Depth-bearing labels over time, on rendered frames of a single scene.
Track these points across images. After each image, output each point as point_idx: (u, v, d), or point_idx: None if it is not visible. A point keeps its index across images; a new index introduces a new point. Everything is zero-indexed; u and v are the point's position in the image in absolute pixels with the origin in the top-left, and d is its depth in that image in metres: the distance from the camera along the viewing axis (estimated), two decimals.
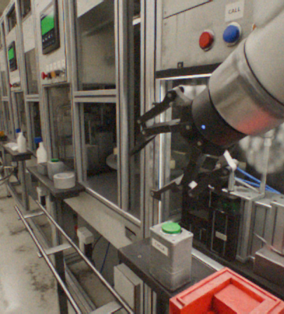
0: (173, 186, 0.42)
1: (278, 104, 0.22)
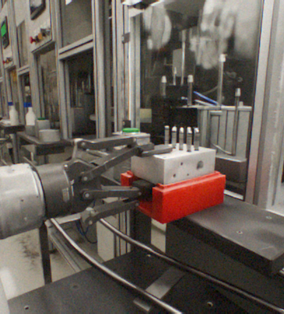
0: (137, 183, 0.47)
1: None
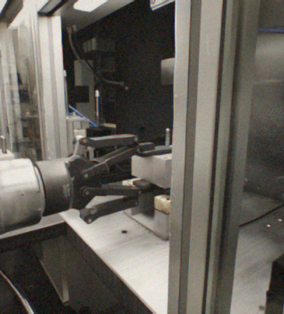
0: (137, 183, 0.46)
1: None
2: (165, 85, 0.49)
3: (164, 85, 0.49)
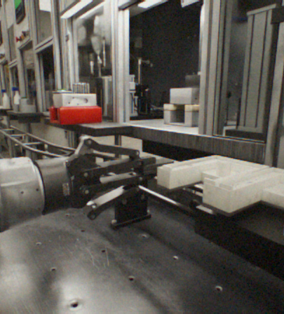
0: (138, 169, 0.46)
1: None
2: None
3: None
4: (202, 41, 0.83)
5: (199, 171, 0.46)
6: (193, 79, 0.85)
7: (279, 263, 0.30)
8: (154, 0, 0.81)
